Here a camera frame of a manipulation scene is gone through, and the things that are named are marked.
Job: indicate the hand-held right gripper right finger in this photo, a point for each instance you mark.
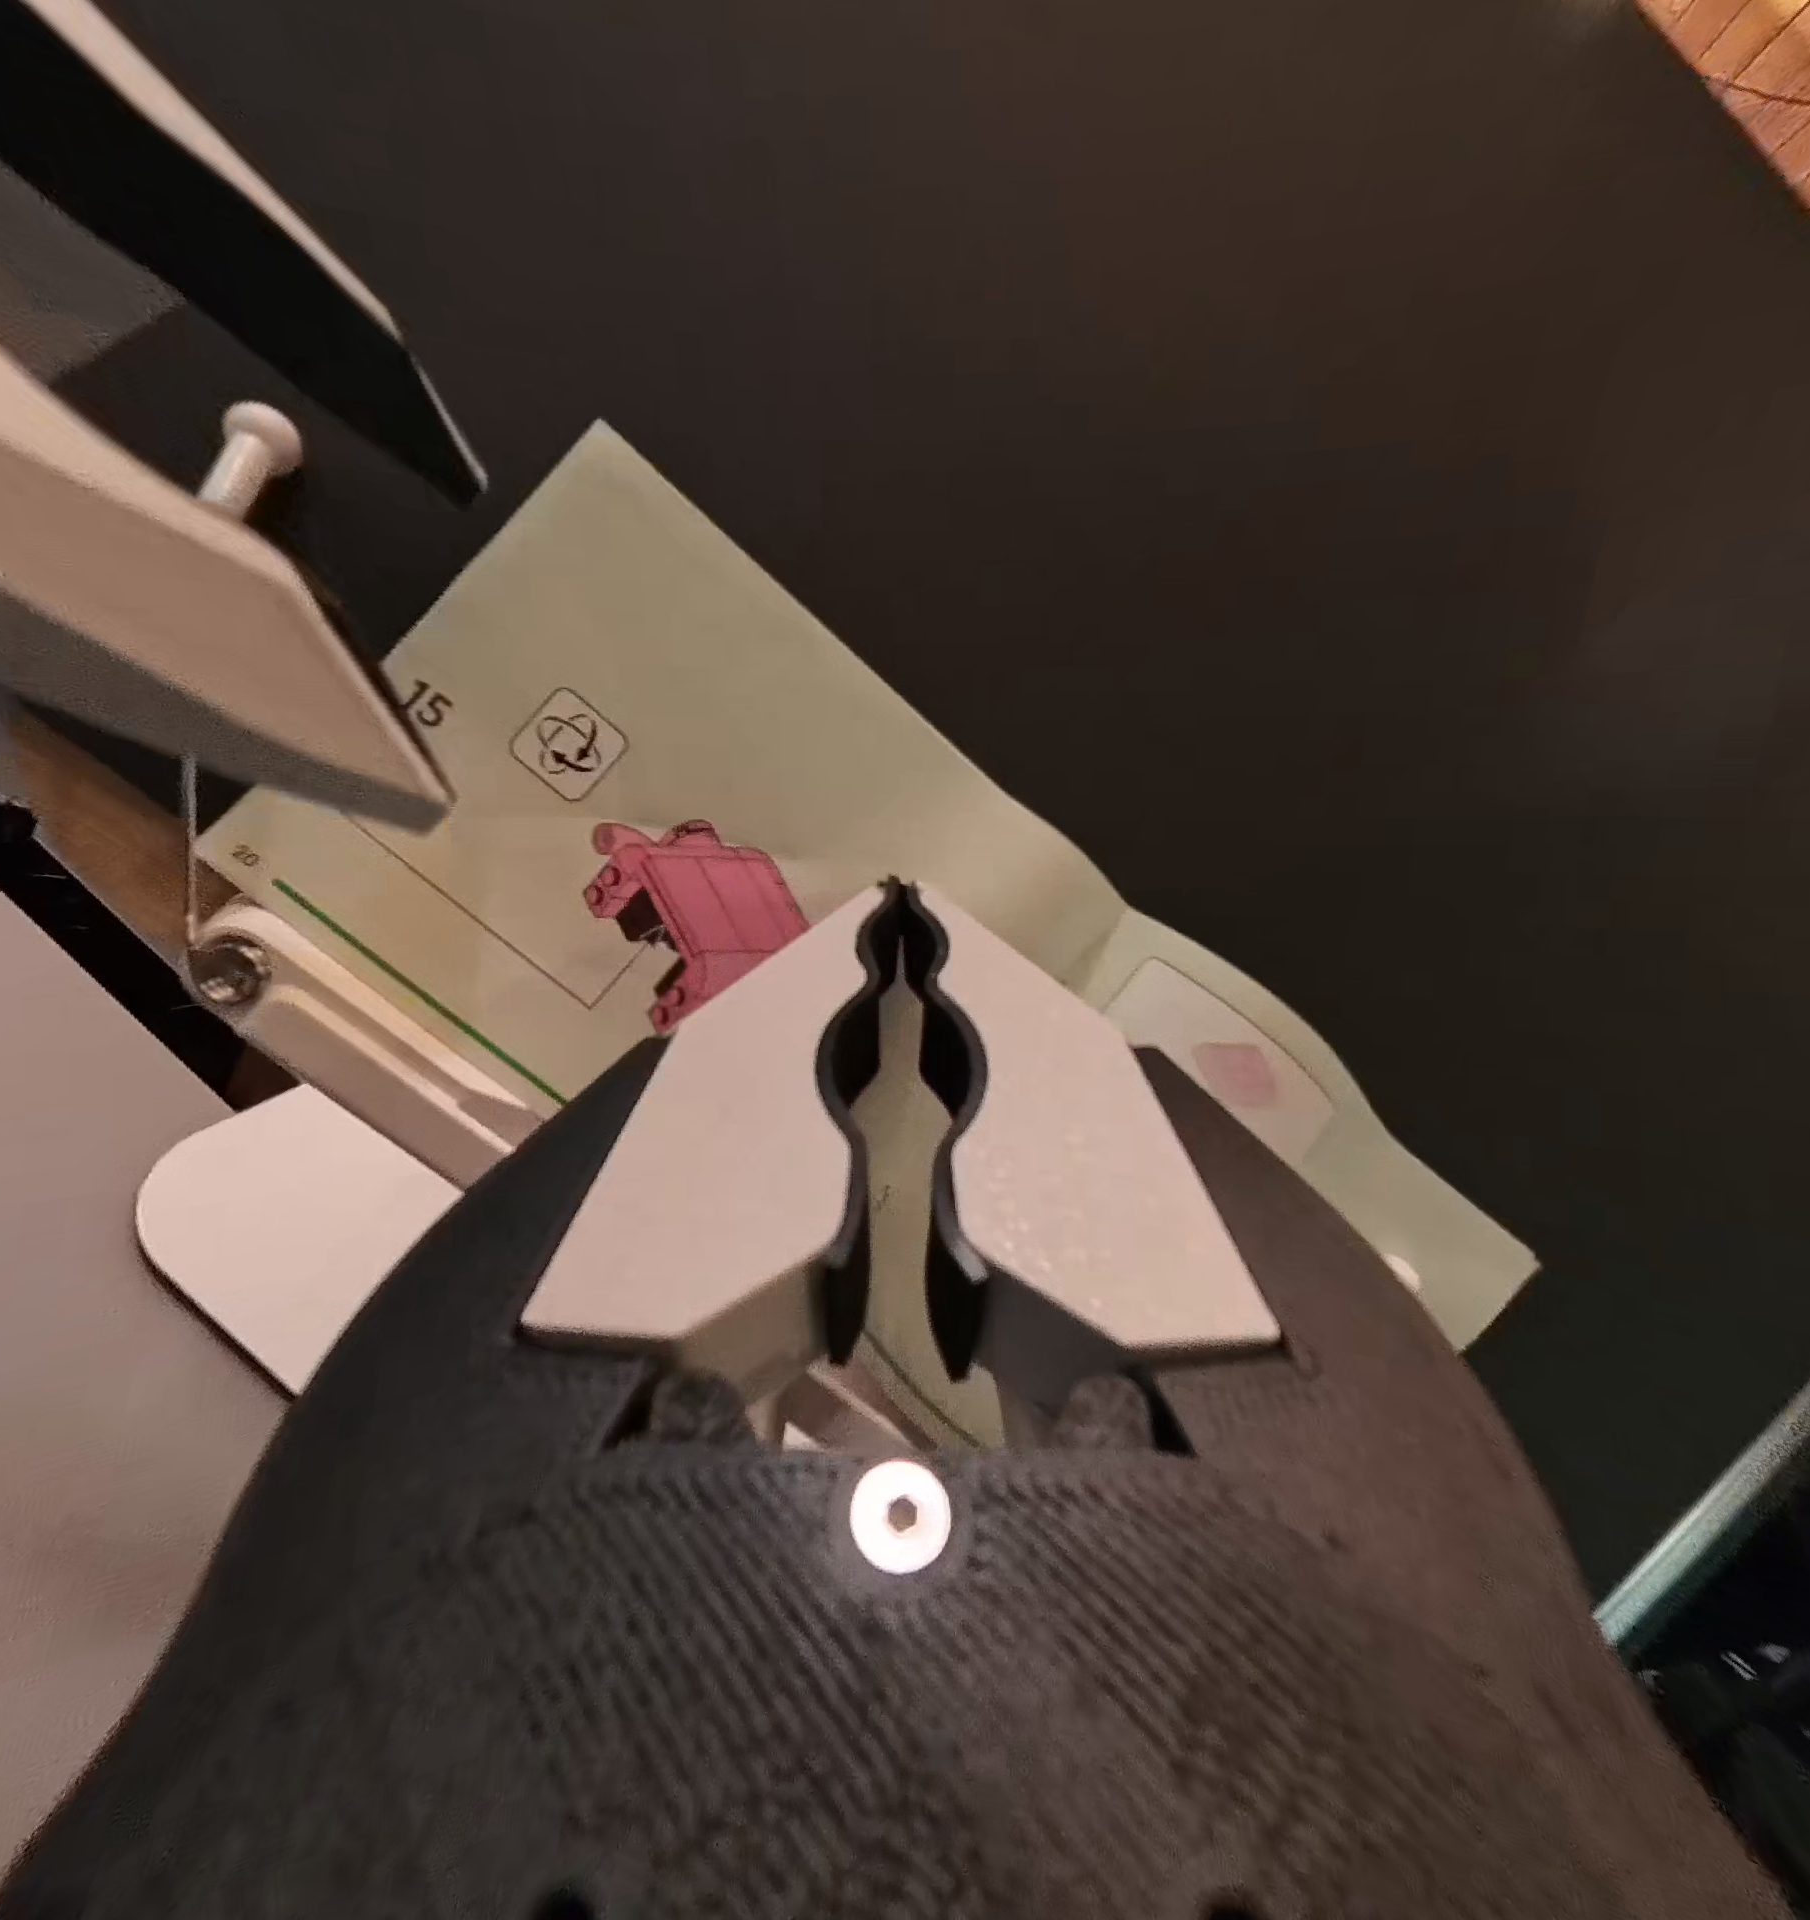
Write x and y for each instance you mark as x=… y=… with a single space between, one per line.
x=1099 y=1184

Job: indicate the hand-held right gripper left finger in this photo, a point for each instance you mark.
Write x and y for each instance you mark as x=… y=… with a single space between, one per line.
x=694 y=1184

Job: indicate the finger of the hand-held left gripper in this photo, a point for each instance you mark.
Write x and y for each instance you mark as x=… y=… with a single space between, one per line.
x=140 y=601
x=244 y=189

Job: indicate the white book stand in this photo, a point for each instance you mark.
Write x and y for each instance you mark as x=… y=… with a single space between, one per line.
x=276 y=1216

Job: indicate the brick instruction booklet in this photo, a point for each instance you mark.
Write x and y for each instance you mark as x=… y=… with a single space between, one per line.
x=665 y=630

